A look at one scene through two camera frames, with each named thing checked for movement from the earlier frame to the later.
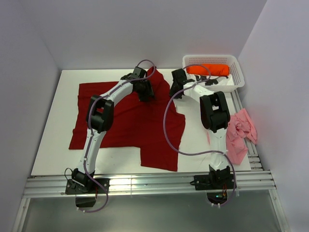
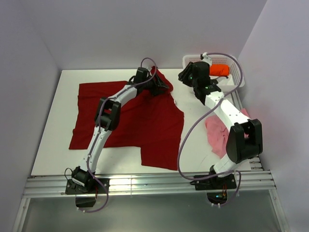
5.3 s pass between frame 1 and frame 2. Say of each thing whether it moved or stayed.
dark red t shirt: stayed
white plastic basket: stayed
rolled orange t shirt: stayed
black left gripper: moved
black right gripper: moved
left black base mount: stayed
